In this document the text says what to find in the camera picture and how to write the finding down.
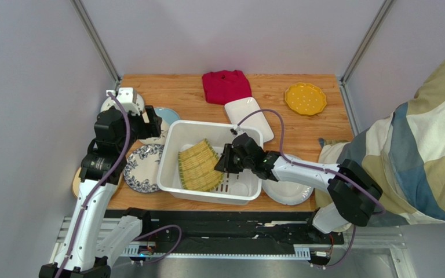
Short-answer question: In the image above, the woven bamboo tray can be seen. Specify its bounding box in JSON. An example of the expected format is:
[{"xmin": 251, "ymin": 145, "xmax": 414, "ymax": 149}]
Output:
[{"xmin": 178, "ymin": 138, "xmax": 224, "ymax": 192}]

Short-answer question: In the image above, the white rectangular plate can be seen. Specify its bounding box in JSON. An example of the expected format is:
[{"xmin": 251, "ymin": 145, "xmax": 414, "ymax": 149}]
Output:
[{"xmin": 224, "ymin": 96, "xmax": 275, "ymax": 144}]

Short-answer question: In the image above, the white round plate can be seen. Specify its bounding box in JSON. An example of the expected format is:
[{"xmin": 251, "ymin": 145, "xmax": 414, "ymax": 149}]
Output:
[{"xmin": 261, "ymin": 153, "xmax": 315, "ymax": 206}]

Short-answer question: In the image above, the yellow polka dot plate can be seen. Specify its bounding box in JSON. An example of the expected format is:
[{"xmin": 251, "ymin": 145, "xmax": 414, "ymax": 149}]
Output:
[{"xmin": 284, "ymin": 82, "xmax": 327, "ymax": 116}]

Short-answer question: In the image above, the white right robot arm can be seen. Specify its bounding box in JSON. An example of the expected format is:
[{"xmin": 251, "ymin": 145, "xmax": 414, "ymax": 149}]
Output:
[{"xmin": 214, "ymin": 133, "xmax": 385, "ymax": 233}]

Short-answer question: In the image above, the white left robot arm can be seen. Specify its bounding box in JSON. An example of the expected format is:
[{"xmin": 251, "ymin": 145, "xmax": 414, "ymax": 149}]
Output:
[{"xmin": 39, "ymin": 105, "xmax": 162, "ymax": 277}]

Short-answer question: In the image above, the white plastic bin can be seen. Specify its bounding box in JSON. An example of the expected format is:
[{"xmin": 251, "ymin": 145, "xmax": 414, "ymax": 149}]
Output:
[{"xmin": 157, "ymin": 120, "xmax": 262, "ymax": 206}]

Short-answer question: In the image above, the light blue plate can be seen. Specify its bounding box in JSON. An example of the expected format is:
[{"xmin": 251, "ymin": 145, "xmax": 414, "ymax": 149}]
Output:
[{"xmin": 139, "ymin": 107, "xmax": 181, "ymax": 145}]

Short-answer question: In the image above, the white plate with red flowers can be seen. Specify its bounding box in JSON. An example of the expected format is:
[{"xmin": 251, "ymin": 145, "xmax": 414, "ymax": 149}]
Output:
[{"xmin": 100, "ymin": 92, "xmax": 145, "ymax": 114}]

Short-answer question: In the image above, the blue floral plate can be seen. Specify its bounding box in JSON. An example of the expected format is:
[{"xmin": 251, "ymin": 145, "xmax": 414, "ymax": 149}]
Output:
[{"xmin": 123, "ymin": 144, "xmax": 164, "ymax": 193}]

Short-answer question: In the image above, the round wooden board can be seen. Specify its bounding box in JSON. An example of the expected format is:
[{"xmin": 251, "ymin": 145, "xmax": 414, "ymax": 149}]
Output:
[{"xmin": 71, "ymin": 167, "xmax": 123, "ymax": 199}]

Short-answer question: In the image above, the red folded cloth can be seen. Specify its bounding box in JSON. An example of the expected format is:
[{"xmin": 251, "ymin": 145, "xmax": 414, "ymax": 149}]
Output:
[{"xmin": 202, "ymin": 70, "xmax": 252, "ymax": 105}]

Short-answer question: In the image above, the patterned quilt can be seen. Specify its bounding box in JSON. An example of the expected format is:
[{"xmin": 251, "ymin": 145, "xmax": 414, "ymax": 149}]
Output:
[{"xmin": 318, "ymin": 60, "xmax": 445, "ymax": 225}]

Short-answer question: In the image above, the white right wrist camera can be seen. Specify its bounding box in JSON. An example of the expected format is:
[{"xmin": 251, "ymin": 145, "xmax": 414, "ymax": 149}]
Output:
[{"xmin": 230, "ymin": 125, "xmax": 243, "ymax": 137}]

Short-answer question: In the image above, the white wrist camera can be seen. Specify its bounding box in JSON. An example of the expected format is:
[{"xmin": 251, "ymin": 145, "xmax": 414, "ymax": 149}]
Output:
[
  {"xmin": 230, "ymin": 125, "xmax": 243, "ymax": 137},
  {"xmin": 116, "ymin": 87, "xmax": 145, "ymax": 116}
]

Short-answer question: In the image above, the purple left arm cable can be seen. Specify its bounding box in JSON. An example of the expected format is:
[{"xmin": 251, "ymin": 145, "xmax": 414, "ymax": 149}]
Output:
[{"xmin": 53, "ymin": 90, "xmax": 132, "ymax": 278}]

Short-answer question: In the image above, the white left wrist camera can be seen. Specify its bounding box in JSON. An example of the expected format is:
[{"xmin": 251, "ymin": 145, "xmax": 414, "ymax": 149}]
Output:
[{"xmin": 116, "ymin": 87, "xmax": 145, "ymax": 116}]

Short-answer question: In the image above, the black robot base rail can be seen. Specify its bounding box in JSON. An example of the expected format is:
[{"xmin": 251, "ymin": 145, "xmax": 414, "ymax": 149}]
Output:
[{"xmin": 105, "ymin": 208, "xmax": 345, "ymax": 255}]

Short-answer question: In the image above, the aluminium frame post left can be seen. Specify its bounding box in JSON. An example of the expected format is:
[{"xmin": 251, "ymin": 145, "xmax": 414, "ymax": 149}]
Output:
[{"xmin": 70, "ymin": 0, "xmax": 121, "ymax": 87}]

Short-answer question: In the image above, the aluminium frame post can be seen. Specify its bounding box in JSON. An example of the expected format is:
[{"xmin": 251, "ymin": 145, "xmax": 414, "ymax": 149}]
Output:
[
  {"xmin": 340, "ymin": 0, "xmax": 396, "ymax": 86},
  {"xmin": 70, "ymin": 0, "xmax": 121, "ymax": 87}
]

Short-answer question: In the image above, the aluminium frame post right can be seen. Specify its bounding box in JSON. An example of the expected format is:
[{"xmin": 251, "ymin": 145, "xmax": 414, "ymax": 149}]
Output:
[{"xmin": 340, "ymin": 0, "xmax": 396, "ymax": 86}]

